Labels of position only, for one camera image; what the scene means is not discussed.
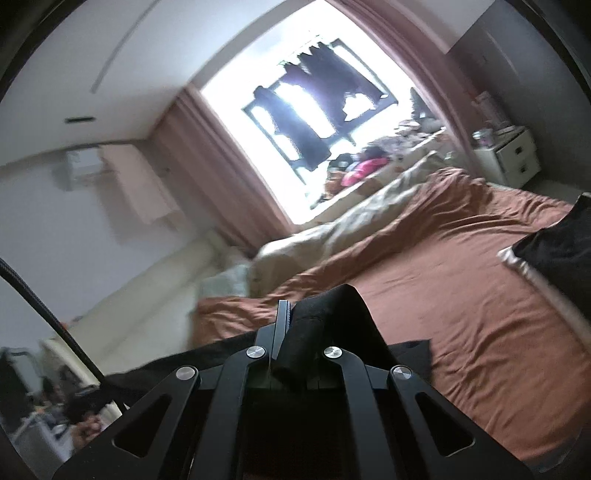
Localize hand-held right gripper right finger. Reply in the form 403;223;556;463
305;344;497;480

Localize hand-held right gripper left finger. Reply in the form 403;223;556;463
51;299;294;480

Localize black long-sleeved shirt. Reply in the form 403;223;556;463
104;285;432;407

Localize folded black clothes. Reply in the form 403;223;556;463
512;194;591;333

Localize person's left hand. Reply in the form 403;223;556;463
74;413;102;446

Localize white pillow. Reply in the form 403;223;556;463
198;263;254;301

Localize beige duvet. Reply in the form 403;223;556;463
252;150;444;296

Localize bed with brown sheet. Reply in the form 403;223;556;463
191;168;591;467

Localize cream padded headboard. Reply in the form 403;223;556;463
44;240;222;352

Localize pink cloth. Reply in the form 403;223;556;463
342;157;389;185

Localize pink curtain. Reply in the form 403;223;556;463
325;0;476;148
152;85;296;250

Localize hanging dark trousers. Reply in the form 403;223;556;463
253;85;333;172

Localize air conditioner with cloth cover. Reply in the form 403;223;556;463
65;143;181;227

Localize window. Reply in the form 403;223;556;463
189;0;444;227

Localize hanging dark shirts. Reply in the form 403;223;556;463
281;41;389;123

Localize white nightstand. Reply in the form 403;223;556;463
471;127;541;188

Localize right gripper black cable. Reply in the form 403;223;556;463
0;258;130;411

